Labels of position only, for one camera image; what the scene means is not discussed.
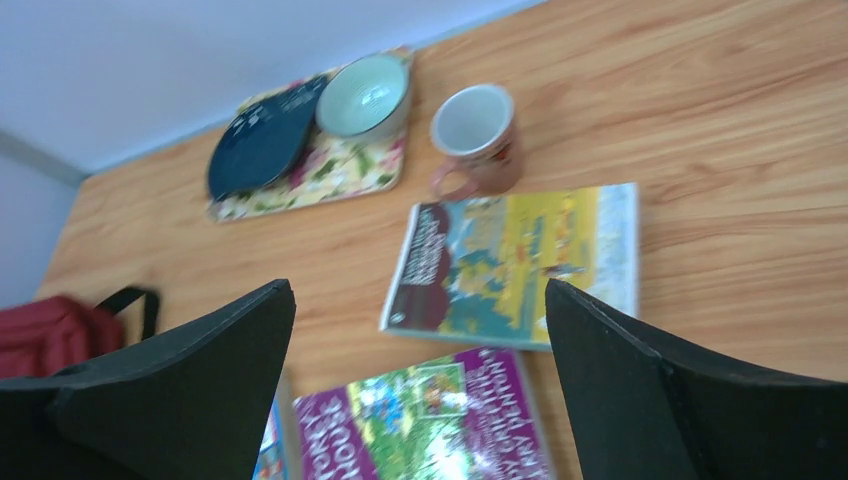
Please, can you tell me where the purple treehouse book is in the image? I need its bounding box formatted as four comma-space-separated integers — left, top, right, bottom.
293, 347, 557, 479

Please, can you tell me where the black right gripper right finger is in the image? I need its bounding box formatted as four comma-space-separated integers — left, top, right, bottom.
545, 280, 847, 479

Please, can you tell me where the dark blue leaf plate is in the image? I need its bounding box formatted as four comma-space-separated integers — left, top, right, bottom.
207, 75, 329, 201

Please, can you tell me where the pink patterned mug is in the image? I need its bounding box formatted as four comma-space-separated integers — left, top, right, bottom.
430, 83, 523, 201

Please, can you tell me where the blue treehouse book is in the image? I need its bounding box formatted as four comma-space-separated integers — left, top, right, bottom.
252, 369, 302, 480

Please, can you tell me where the pale green ceramic bowl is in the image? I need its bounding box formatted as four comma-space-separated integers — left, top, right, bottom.
316, 53, 412, 143

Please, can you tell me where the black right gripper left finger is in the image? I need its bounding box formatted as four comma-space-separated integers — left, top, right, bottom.
1, 279, 296, 479

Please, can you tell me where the yellow and teal paperback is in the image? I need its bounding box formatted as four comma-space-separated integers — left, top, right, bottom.
379, 183, 640, 351

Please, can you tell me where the red student backpack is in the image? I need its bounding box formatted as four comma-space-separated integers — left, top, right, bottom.
1, 286, 160, 379

